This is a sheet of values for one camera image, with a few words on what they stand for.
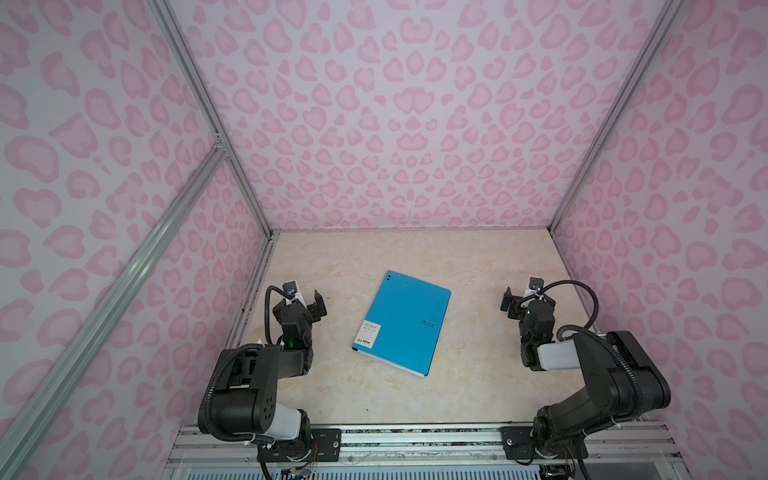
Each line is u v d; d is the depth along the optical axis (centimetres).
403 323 93
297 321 69
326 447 73
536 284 79
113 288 58
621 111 85
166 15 69
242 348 48
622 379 43
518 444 73
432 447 75
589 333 49
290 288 78
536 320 71
